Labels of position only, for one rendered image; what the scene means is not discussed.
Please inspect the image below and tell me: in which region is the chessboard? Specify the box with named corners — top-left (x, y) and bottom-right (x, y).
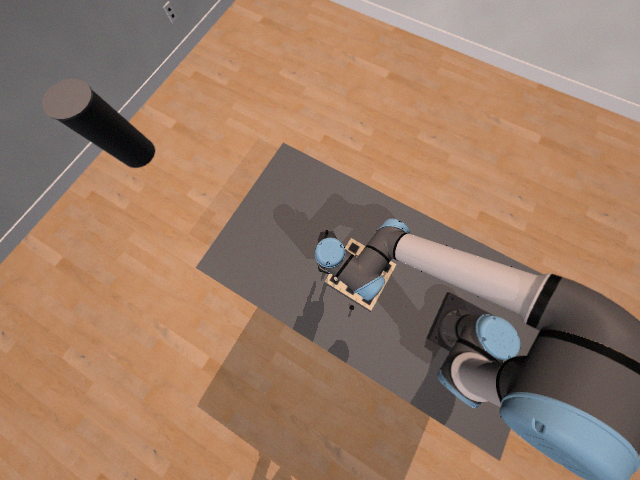
top-left (325, 239), bottom-right (396, 310)

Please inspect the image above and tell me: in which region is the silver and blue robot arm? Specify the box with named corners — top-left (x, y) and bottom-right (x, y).
top-left (315, 219), bottom-right (640, 480)

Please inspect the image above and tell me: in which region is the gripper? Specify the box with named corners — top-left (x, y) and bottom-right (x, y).
top-left (318, 230), bottom-right (337, 274)

